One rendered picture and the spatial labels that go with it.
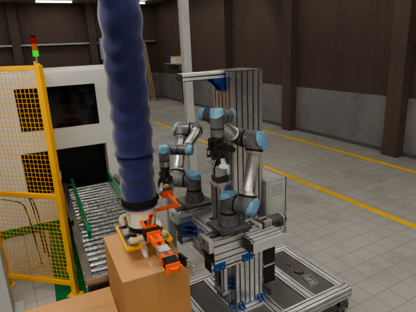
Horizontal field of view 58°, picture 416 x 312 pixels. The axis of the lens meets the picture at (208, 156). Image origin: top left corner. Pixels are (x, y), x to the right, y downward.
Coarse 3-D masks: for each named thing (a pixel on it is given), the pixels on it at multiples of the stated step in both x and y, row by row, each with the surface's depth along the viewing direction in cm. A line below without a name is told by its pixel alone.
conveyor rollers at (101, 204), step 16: (80, 192) 456; (96, 192) 454; (112, 192) 453; (96, 208) 412; (112, 208) 410; (80, 224) 373; (96, 224) 370; (112, 224) 368; (96, 240) 338; (96, 256) 312; (96, 272) 294
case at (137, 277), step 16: (112, 240) 256; (112, 256) 236; (128, 256) 236; (144, 256) 235; (176, 256) 233; (112, 272) 245; (128, 272) 219; (144, 272) 218; (160, 272) 218; (176, 272) 223; (112, 288) 260; (128, 288) 212; (144, 288) 216; (160, 288) 221; (176, 288) 226; (128, 304) 214; (144, 304) 219; (160, 304) 224; (176, 304) 229
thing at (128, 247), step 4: (116, 228) 245; (120, 228) 243; (124, 228) 240; (120, 232) 239; (120, 236) 234; (124, 236) 233; (128, 236) 228; (132, 236) 232; (136, 236) 233; (124, 240) 228; (124, 244) 225; (128, 244) 224; (140, 244) 224; (124, 248) 222; (128, 248) 220; (132, 248) 220; (136, 248) 221; (140, 248) 222
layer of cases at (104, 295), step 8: (104, 288) 270; (80, 296) 263; (88, 296) 263; (96, 296) 263; (104, 296) 262; (112, 296) 262; (48, 304) 256; (56, 304) 256; (64, 304) 256; (72, 304) 255; (80, 304) 255; (88, 304) 255; (96, 304) 254; (104, 304) 254; (112, 304) 254
